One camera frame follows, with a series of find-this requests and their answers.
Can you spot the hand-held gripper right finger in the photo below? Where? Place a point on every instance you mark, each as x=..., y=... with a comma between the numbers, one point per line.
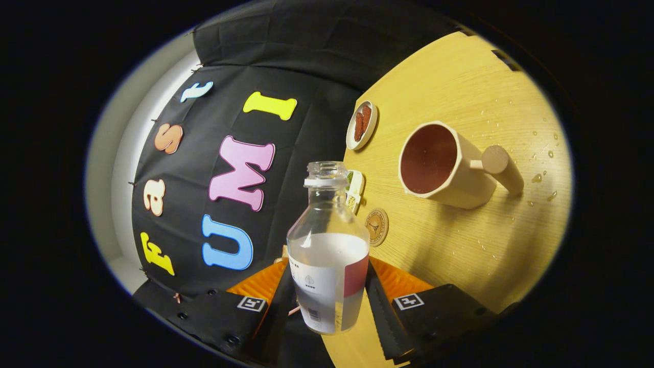
x=380, y=322

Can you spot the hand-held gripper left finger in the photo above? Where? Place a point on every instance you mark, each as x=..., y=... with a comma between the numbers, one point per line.
x=278, y=317

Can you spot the clear juice bottle red label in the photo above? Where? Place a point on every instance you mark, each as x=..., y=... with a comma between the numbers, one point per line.
x=327, y=266

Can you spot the round wooden coaster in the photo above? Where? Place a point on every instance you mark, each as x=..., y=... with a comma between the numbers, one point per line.
x=377, y=227

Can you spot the wooden table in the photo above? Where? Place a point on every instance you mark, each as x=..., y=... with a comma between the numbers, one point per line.
x=460, y=245

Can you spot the white divided grain dish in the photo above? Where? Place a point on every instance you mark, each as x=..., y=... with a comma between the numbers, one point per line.
x=356, y=189

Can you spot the round white plate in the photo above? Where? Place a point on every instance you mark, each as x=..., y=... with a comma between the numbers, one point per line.
x=372, y=128

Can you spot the red meat piece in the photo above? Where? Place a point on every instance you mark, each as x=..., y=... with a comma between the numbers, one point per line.
x=358, y=128
x=366, y=116

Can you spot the black backdrop cloth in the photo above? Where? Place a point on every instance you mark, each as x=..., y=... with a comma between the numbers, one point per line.
x=301, y=76

